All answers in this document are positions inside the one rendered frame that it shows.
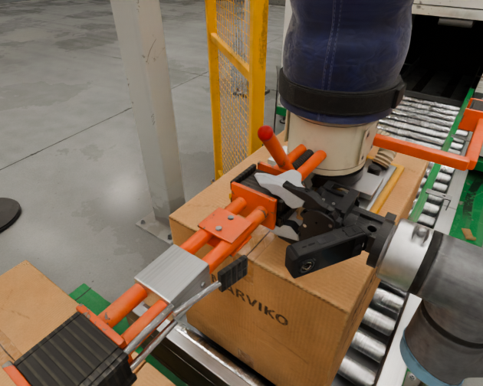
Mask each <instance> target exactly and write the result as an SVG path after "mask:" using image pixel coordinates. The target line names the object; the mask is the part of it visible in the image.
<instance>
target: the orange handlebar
mask: <svg viewBox="0 0 483 386"><path fill-rule="evenodd" d="M482 144H483V119H479V120H478V121H477V123H476V125H475V129H474V131H473V133H472V136H471V139H470V142H469V144H468V148H467V150H466V153H465V156H461V155H456V154H453V153H450V152H445V151H442V150H438V149H433V148H430V147H427V146H421V145H419V144H415V143H412V142H407V141H404V140H401V139H395V138H393V137H389V136H384V135H381V134H378V133H376V135H375V137H374V140H373V145H374V146H378V147H380V148H384V149H388V150H391V151H394V152H399V153H402V154H405V155H410V156H412V157H416V158H419V159H424V160H426V161H430V162H434V163H437V164H440V165H445V166H448V167H451V168H456V169H458V170H462V171H465V170H466V169H469V170H473V169H474V168H475V166H476V164H477V162H478V157H479V155H480V151H481V147H482ZM306 151H307V149H306V147H305V146H304V145H303V144H300V145H299V146H297V147H296V148H295V149H294V150H293V151H291V152H290V153H289V154H288V155H287V157H288V158H289V159H290V161H291V163H293V162H294V161H296V159H297V158H299V157H300V156H301V155H302V154H304V153H305V152H306ZM326 157H327V154H326V152H324V151H323V150H318V151H316V152H315V153H314V154H313V155H312V156H311V157H310V158H309V159H308V160H307V161H306V162H305V163H304V164H303V165H302V166H301V167H300V168H298V169H297V170H296V171H298V172H300V173H301V176H302V178H301V181H303V180H304V179H305V178H306V177H307V176H308V175H309V174H310V173H312V171H313V170H315V168H316V167H318V165H319V164H320V163H322V161H323V160H325V158H326ZM246 207H247V202H246V201H245V199H244V198H242V197H237V198H236V199H235V200H234V201H233V202H231V203H230V204H229V205H228V206H226V207H225V208H224V209H222V208H217V209H216V210H215V211H213V212H212V213H211V214H210V215H209V216H208V217H207V218H205V219H204V220H203V221H202V222H200V223H199V224H198V225H197V226H198V227H200V229H199V230H198V231H197V232H195V233H194V234H193V235H192V236H191V237H190V238H189V239H188V240H186V241H185V242H184V243H183V244H182V245H180V246H179V247H181V248H182V249H183V250H186V251H188V252H189V253H191V254H192V255H194V254H195V253H196V252H197V251H198V250H199V249H200V248H202V247H203V246H204V245H205V244H208V245H209V246H211V247H214V248H213V249H212V250H211V251H210V252H208V253H207V254H206V255H205V256H204V257H203V258H202V260H203V261H205V262H206V263H208V264H209V269H210V271H209V274H211V273H212V272H213V271H214V270H215V269H216V268H217V267H218V266H219V265H220V264H221V263H222V262H223V261H224V260H225V259H226V258H227V257H228V256H230V257H234V255H236V254H237V252H239V251H240V249H242V248H243V247H244V246H245V245H246V244H247V243H248V242H249V241H250V240H251V238H252V236H251V235H250V234H251V233H252V232H253V231H254V230H255V229H256V228H257V227H258V225H259V224H260V223H261V222H262V221H263V220H264V219H265V218H266V217H267V216H268V211H267V209H266V208H265V207H263V206H258V207H256V209H254V210H253V212H252V213H250V215H249V216H247V217H246V218H245V219H244V218H241V217H239V216H237V215H238V214H239V213H240V212H241V211H243V210H244V209H245V208H246ZM146 297H147V293H146V291H145V289H144V288H142V287H141V285H140V284H138V283H135V284H134V285H133V286H132V287H131V288H129V289H128V290H127V291H126V292H125V293H124V294H123V295H122V296H120V297H119V298H118V299H117V300H115V301H114V302H113V303H112V304H111V305H109V306H108V307H107V308H106V309H105V310H104V311H103V312H102V313H100V314H99V315H98V317H99V318H100V319H101V320H102V321H104V322H105V323H106V324H107V325H108V326H109V327H111V328H113V327H114V326H115V325H116V324H117V323H118V322H120V321H121V320H122V319H123V318H124V317H125V316H126V315H128V314H129V313H130V312H131V311H132V310H133V309H134V308H136V307H137V306H138V305H139V304H140V303H141V302H142V301H143V300H144V299H145V298H146ZM166 307H167V305H166V304H165V303H164V302H163V301H162V300H160V299H159V300H157V301H156V302H155V303H154V304H153V305H152V306H151V307H150V308H149V309H148V310H147V311H146V312H145V313H144V314H142V315H141V317H139V318H138V320H136V321H135V322H134V324H132V325H131V326H130V327H129V328H128V329H127V330H126V331H125V332H124V333H123V334H122V335H121V337H123V338H124V339H125V341H126V344H128V343H130V342H131V341H132V340H133V339H134V338H135V337H136V336H137V335H138V334H139V333H140V332H141V331H142V330H143V329H144V328H145V327H146V326H147V325H148V324H149V323H150V322H151V321H152V320H153V319H154V318H155V317H156V316H157V315H158V314H159V313H160V312H161V311H163V310H164V309H165V308H166ZM171 314H172V312H171V313H170V314H169V315H168V316H167V317H166V318H165V319H164V320H163V321H162V322H161V323H160V324H159V325H158V326H157V327H156V328H155V329H154V330H153V331H152V332H151V333H150V334H149V335H148V336H147V337H145V339H144V340H143V341H142V342H141V343H140V344H138V346H137V347H135V349H134V350H132V352H131V353H130V354H132V353H133V352H134V351H135V350H136V349H137V348H138V347H139V346H140V345H141V344H142V343H143V342H144V341H145V340H146V339H147V338H148V337H149V336H150V335H151V334H152V333H153V332H154V331H155V330H156V329H157V328H158V327H159V326H160V325H161V324H162V323H163V322H164V321H165V320H166V319H167V318H168V317H169V316H170V315H171Z"/></svg>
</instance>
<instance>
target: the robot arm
mask: <svg viewBox="0 0 483 386"><path fill-rule="evenodd" d="M301 178H302V176H301V173H300V172H298V171H296V170H293V169H292V170H289V171H286V172H284V173H282V174H280V175H277V176H276V175H270V174H267V173H256V174H255V179H256V180H257V182H258V184H259V185H260V186H261V187H263V188H266V189H267V190H269V191H270V192H271V193H272V194H273V195H277V196H279V197H280V198H282V199H283V200H284V202H285V204H286V205H288V206H289V207H291V208H300V207H302V206H303V208H306V209H304V210H303V211H302V212H301V213H300V215H301V217H302V218H303V220H299V219H297V212H296V211H295V212H294V213H293V214H292V215H291V216H290V217H289V218H288V219H287V220H286V221H285V222H284V224H283V225H282V226H281V227H277V221H276V223H275V229H274V230H271V229H269V228H267V227H266V228H267V229H268V230H269V231H270V232H272V233H273V234H276V235H277V236H278V237H279V238H281V239H282V240H285V241H286V242H288V243H289V244H290V245H288V246H287V248H286V255H285V266H286V268H287V270H288V272H289V273H290V275H291V276H292V277H293V278H295V279H296V278H298V277H300V276H304V275H306V274H309V273H313V272H314V271H317V270H320V269H323V268H325V267H328V266H331V265H334V264H335V263H339V262H342V261H344V260H348V259H350V258H352V257H356V256H358V255H361V252H362V250H364V251H366V252H367V253H369V256H368V258H367V261H366V265H368V266H370V267H372V268H374V269H375V268H376V267H378V269H377V272H376V277H377V278H379V279H381V280H384V281H386V282H387V283H390V284H392V285H394V286H397V287H399V288H400V289H402V290H405V291H406V292H408V293H411V294H412V295H415V296H418V297H419V298H421V299H422V300H421V302H420V304H419V305H418V307H417V309H416V311H415V313H414V315H413V316H412V318H411V320H410V322H409V324H408V325H407V326H406V327H405V328H404V330H403V333H402V338H401V340H400V344H399V349H400V353H401V356H402V359H403V361H404V362H405V364H406V366H407V368H408V369H409V370H410V371H411V372H412V373H413V374H414V375H415V376H416V377H417V378H418V379H419V380H420V381H422V382H423V383H425V384H427V385H428V386H461V385H462V383H463V381H464V379H465V378H483V248H482V247H478V246H476V245H474V244H470V243H468V242H466V241H463V240H460V239H458V238H455V237H452V236H450V235H447V234H444V233H442V232H439V231H436V230H434V229H431V228H429V227H426V226H423V225H421V224H417V223H416V222H413V221H410V220H407V219H405V218H401V219H399V222H398V224H397V225H395V223H396V222H395V219H396V216H397V215H396V214H393V213H390V212H387V213H386V216H385V217H384V216H381V215H379V214H375V213H373V212H371V211H368V210H366V209H363V208H360V207H359V205H360V201H359V200H358V198H359V195H360V191H357V190H355V189H352V188H349V187H347V186H344V185H341V184H338V183H336V182H332V181H330V180H328V181H327V182H326V183H325V184H324V186H320V187H319V188H318V190H317V191H313V190H311V189H309V188H305V187H304V186H303V185H302V184H301ZM333 185H336V186H338V187H341V188H344V189H346V190H348V191H349V192H348V193H345V192H342V191H339V190H336V189H335V188H332V187H333Z"/></svg>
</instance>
